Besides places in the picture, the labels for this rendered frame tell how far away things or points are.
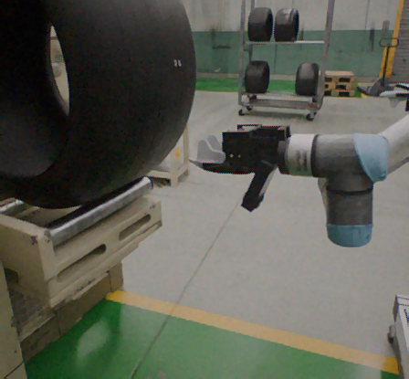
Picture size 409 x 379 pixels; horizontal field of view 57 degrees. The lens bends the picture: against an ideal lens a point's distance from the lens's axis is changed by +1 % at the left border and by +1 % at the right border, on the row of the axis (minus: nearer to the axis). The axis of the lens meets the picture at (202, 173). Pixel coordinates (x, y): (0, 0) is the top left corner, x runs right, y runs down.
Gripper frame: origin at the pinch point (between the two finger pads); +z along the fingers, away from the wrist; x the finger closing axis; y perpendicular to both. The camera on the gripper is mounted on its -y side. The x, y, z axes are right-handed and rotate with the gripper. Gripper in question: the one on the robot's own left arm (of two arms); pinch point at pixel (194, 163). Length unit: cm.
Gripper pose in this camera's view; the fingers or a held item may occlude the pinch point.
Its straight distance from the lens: 76.3
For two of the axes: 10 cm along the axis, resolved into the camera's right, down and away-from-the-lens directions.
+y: -1.1, -9.5, -2.9
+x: -4.8, 3.1, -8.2
